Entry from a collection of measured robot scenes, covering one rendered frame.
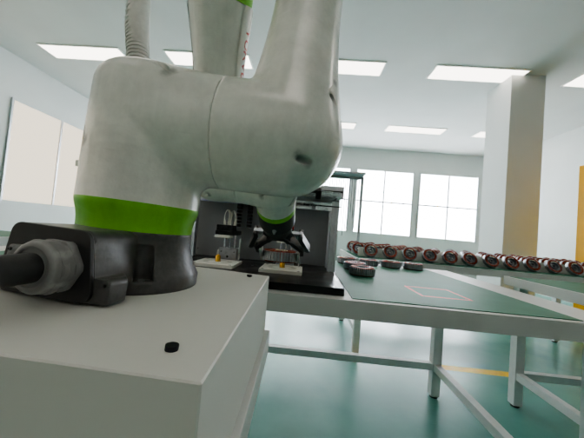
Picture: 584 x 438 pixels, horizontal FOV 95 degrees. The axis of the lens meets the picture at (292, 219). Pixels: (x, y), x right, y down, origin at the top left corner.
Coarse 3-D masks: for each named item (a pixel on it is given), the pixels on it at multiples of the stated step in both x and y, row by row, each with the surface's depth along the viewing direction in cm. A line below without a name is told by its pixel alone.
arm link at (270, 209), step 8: (240, 192) 54; (240, 200) 56; (248, 200) 55; (256, 200) 54; (264, 200) 54; (272, 200) 53; (280, 200) 53; (288, 200) 54; (256, 208) 62; (264, 208) 56; (272, 208) 55; (280, 208) 56; (288, 208) 58; (264, 216) 61; (272, 216) 59; (280, 216) 60; (288, 216) 61
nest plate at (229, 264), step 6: (204, 258) 106; (210, 258) 107; (198, 264) 94; (204, 264) 94; (210, 264) 94; (216, 264) 93; (222, 264) 94; (228, 264) 95; (234, 264) 97; (240, 264) 105
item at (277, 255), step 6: (264, 252) 84; (270, 252) 82; (276, 252) 81; (282, 252) 82; (288, 252) 82; (294, 252) 84; (264, 258) 83; (270, 258) 82; (276, 258) 82; (282, 258) 82; (288, 258) 82; (294, 258) 83
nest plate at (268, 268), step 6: (264, 264) 103; (270, 264) 105; (276, 264) 106; (258, 270) 93; (264, 270) 93; (270, 270) 92; (276, 270) 92; (282, 270) 92; (288, 270) 93; (294, 270) 94; (300, 270) 95
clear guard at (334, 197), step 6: (324, 192) 89; (330, 192) 89; (336, 192) 89; (300, 198) 87; (306, 198) 87; (312, 198) 87; (324, 198) 87; (330, 198) 87; (336, 198) 87; (300, 204) 85; (306, 204) 85; (312, 204) 85; (318, 204) 85; (324, 204) 85; (330, 204) 85; (336, 204) 85
